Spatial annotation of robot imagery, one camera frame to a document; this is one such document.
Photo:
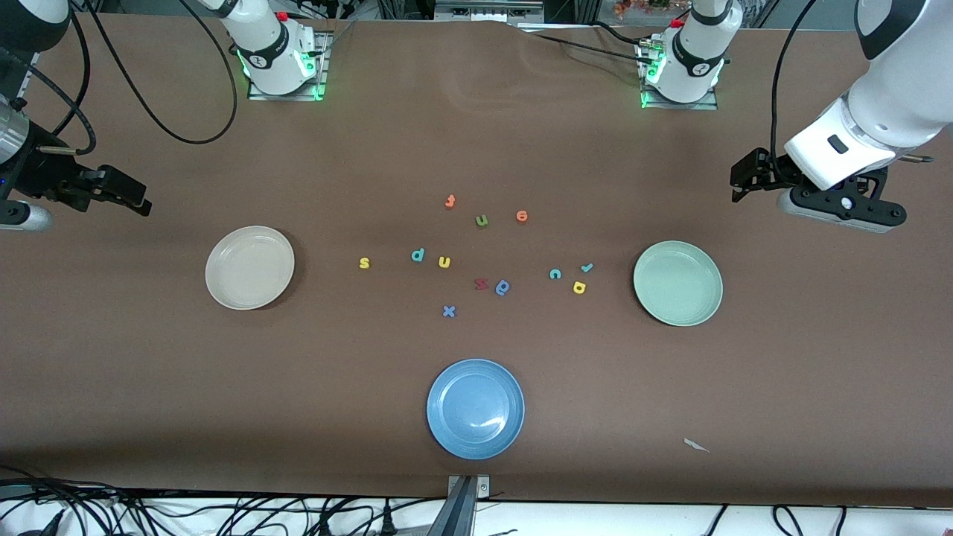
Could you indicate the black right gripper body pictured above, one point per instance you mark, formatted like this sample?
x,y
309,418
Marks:
x,y
39,175

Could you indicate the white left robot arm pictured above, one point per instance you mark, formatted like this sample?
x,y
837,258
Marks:
x,y
886,104

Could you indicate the green plate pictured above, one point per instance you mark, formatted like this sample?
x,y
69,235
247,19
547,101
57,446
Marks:
x,y
677,283

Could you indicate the beige brown plate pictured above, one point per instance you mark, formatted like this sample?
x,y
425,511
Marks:
x,y
249,268

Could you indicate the orange artificial flowers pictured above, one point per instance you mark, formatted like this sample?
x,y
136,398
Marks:
x,y
640,7

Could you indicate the white paper scrap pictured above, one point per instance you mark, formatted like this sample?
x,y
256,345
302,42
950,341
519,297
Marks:
x,y
696,445

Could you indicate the blue letter g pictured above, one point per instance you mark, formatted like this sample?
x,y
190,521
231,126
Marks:
x,y
503,287

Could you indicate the brown table cover sheet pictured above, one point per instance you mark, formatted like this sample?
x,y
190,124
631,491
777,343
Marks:
x,y
476,134

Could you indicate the blue plate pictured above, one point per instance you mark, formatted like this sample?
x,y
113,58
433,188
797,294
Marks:
x,y
475,409

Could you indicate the black power plug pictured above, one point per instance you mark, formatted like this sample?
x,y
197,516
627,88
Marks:
x,y
387,521

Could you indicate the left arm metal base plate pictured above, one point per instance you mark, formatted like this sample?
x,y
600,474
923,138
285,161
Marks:
x,y
707,104

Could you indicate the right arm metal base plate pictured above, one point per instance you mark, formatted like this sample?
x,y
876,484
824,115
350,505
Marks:
x,y
298,95

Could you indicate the silver equipment frame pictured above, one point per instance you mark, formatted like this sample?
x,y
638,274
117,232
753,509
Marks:
x,y
484,11

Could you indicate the silver camera mount bracket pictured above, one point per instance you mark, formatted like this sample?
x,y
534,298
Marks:
x,y
482,487

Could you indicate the grey camera mount pole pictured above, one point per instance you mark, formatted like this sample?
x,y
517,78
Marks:
x,y
458,514

